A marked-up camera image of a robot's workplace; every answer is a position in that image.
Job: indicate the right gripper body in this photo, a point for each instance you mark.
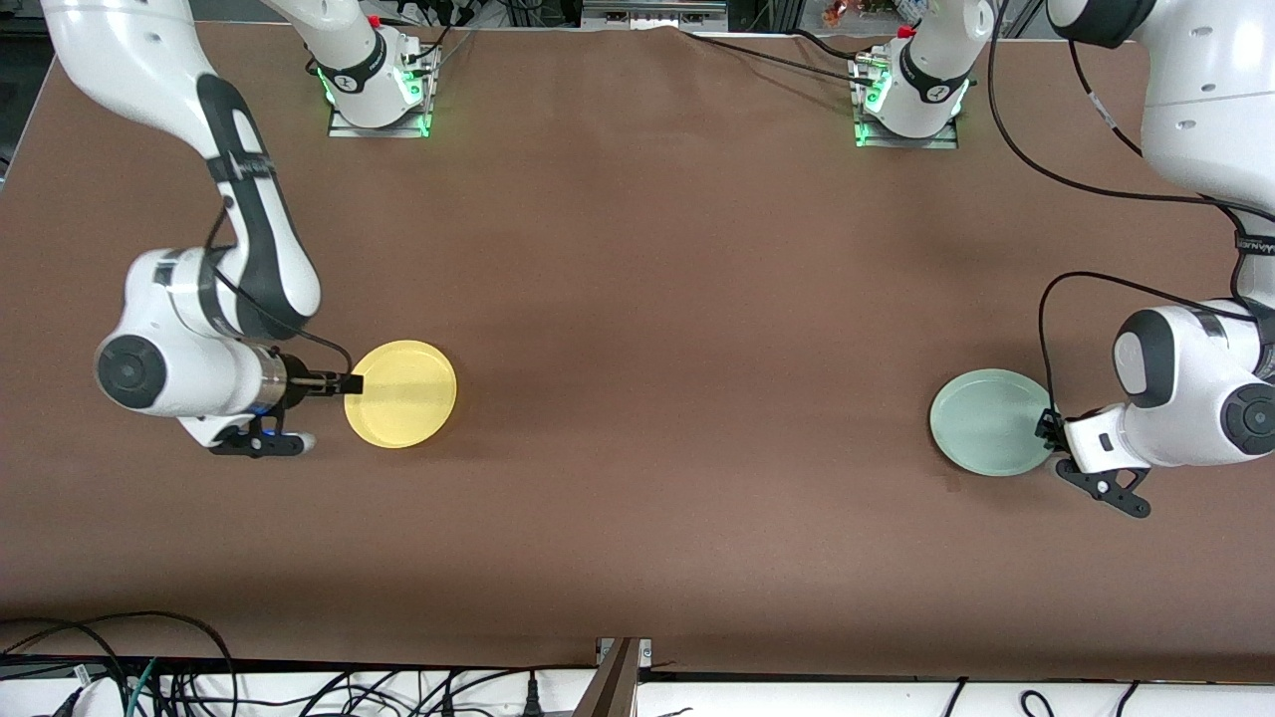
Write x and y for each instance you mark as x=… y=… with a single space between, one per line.
x=299 y=380

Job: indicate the yellow plate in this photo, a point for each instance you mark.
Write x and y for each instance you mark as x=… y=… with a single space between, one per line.
x=403 y=394

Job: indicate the pale green plate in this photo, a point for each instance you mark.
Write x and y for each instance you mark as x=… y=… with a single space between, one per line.
x=986 y=423

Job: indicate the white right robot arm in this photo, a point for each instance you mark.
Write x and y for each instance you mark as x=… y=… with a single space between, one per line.
x=159 y=60

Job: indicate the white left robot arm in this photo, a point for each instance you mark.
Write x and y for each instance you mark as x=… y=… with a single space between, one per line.
x=1195 y=100

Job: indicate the brown table cover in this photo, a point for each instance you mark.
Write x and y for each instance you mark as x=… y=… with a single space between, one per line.
x=647 y=299

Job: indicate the orange background object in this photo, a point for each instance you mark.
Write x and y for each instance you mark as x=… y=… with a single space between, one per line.
x=835 y=12

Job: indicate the grey metal box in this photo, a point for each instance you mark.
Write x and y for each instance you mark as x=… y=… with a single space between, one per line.
x=652 y=14

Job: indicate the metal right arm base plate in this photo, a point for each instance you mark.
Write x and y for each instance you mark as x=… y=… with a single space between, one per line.
x=344 y=129

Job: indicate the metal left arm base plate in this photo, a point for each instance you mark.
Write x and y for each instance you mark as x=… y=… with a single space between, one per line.
x=946 y=141

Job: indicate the aluminium profile post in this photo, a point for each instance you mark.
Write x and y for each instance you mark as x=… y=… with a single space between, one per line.
x=613 y=682

